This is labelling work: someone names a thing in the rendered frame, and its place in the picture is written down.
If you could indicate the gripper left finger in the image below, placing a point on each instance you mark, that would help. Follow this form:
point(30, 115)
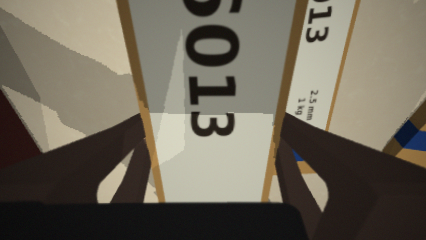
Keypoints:
point(73, 172)

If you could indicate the dark red low platform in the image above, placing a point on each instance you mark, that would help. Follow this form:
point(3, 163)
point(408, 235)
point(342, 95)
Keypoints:
point(16, 144)

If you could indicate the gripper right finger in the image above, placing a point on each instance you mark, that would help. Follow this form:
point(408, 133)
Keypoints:
point(372, 195)

